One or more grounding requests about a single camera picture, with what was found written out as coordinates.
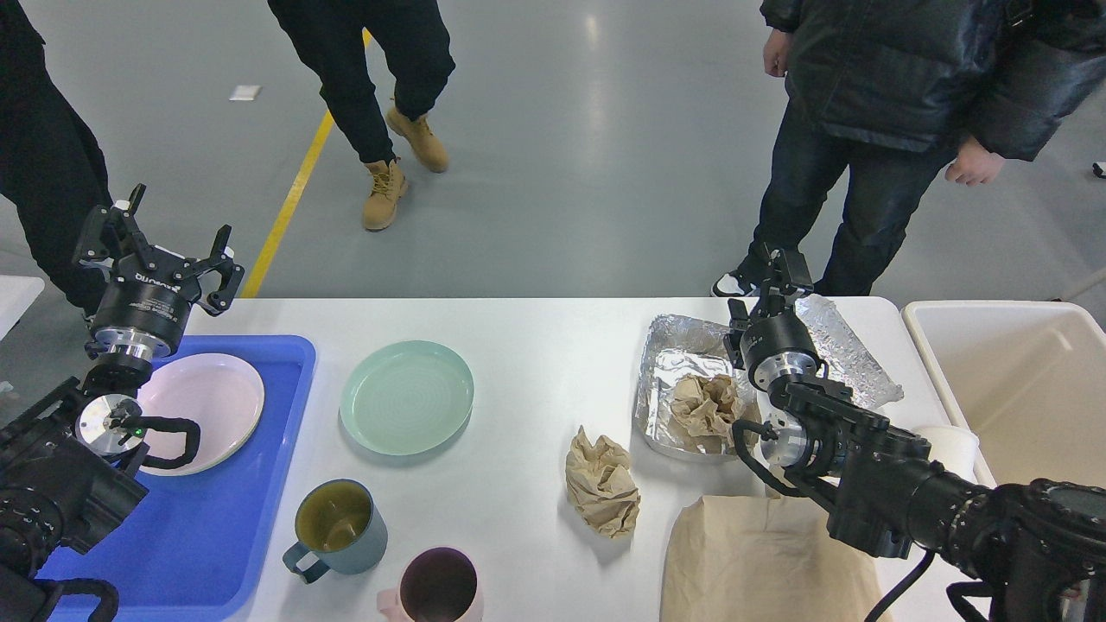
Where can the crumpled brown paper ball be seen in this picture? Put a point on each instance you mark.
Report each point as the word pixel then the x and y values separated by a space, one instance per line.
pixel 600 486

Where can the pink mug maroon inside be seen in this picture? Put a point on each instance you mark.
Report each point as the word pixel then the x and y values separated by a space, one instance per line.
pixel 440 584

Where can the mint green plate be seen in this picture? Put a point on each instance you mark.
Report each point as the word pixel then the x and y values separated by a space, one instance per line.
pixel 407 398

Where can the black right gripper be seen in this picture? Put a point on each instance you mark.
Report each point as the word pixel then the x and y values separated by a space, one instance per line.
pixel 771 342

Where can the flat brown paper bag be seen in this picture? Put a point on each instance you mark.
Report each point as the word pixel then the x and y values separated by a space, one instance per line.
pixel 763 559

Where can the white side table corner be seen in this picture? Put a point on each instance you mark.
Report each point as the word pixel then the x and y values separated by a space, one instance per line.
pixel 18 293

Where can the person in black puffer jacket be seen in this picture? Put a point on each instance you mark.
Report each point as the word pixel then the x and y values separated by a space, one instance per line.
pixel 893 94

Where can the white paper cup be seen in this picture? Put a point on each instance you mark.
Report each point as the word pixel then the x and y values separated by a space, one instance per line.
pixel 954 448

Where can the pink plate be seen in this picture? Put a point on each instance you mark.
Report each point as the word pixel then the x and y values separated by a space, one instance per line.
pixel 223 394

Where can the person in black at left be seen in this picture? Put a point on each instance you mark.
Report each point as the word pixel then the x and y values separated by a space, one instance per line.
pixel 52 168

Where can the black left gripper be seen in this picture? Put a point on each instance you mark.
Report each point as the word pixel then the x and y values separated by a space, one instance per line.
pixel 147 303

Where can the blue plastic tray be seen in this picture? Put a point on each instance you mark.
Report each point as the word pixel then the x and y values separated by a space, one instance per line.
pixel 194 549

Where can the aluminium foil tray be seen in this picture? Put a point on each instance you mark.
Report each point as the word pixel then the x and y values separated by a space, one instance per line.
pixel 677 347

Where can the crumpled aluminium foil sheet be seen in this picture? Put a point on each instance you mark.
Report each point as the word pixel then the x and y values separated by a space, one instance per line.
pixel 848 359

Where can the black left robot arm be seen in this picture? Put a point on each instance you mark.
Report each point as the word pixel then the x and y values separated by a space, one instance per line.
pixel 70 460

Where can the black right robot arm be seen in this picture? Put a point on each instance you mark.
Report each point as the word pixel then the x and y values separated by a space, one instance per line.
pixel 1037 551

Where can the teal mug yellow inside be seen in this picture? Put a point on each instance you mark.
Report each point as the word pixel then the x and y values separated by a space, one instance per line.
pixel 338 527

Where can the beige plastic bin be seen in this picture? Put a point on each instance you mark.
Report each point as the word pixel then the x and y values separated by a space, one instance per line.
pixel 1027 377

